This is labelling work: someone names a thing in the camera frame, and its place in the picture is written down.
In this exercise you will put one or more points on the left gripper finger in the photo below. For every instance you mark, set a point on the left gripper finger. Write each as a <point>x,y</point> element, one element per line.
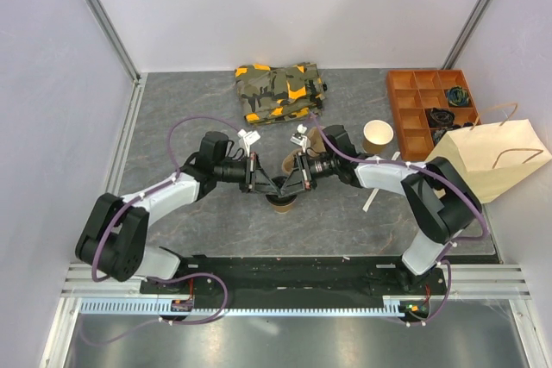
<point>266,189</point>
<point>262,176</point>

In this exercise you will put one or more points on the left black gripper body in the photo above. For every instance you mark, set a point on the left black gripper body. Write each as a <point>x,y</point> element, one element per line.
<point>250,171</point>

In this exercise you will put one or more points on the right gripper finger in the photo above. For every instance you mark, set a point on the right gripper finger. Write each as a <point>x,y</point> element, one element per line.
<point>295,188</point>
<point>294,176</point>

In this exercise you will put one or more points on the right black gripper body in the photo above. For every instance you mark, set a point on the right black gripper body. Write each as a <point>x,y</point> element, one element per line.
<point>304,163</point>

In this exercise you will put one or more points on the black plastic cup lid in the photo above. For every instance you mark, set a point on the black plastic cup lid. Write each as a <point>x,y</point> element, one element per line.
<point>280,201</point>

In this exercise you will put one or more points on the brown paper coffee cup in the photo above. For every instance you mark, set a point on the brown paper coffee cup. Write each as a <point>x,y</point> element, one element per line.
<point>281,207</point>

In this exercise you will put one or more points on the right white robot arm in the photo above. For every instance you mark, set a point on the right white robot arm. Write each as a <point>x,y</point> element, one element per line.
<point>440,200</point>

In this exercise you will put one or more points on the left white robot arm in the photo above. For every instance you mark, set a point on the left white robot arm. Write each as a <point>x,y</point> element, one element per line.
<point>114,240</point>

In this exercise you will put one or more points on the brown pulp cup carrier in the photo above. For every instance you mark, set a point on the brown pulp cup carrier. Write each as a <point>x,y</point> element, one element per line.
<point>317,147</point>

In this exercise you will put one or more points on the white paper straw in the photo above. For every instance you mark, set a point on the white paper straw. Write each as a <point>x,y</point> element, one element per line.
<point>375,191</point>

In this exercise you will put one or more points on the camouflage folded cloth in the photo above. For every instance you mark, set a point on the camouflage folded cloth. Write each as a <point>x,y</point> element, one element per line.
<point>270,94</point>

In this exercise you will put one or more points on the orange compartment tray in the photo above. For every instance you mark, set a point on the orange compartment tray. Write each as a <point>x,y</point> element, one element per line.
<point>410,93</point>

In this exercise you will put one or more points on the blue green rubber bands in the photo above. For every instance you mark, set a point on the blue green rubber bands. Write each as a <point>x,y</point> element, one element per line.
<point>457,96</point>

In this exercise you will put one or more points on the brown paper bag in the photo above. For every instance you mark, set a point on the brown paper bag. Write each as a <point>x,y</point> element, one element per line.
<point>491,158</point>

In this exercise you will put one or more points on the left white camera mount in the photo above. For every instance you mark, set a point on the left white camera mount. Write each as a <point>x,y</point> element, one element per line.
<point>246,139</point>

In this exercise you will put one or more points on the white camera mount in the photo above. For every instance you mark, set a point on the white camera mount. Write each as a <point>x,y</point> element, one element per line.
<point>246,139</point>
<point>300,138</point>

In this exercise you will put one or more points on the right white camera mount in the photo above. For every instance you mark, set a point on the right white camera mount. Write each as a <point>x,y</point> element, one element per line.
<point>300,138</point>

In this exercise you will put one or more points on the aluminium cable duct rail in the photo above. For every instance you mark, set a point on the aluminium cable duct rail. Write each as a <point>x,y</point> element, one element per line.
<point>169,307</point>

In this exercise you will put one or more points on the left aluminium frame post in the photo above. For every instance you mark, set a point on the left aluminium frame post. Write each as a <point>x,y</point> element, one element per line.
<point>103,20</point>

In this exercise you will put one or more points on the aluminium frame post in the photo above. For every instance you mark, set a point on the aluminium frame post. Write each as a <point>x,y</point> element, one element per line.
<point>473,20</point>
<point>103,20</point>

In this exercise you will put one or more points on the right aluminium frame post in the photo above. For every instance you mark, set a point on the right aluminium frame post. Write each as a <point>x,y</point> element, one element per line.
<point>473,20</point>

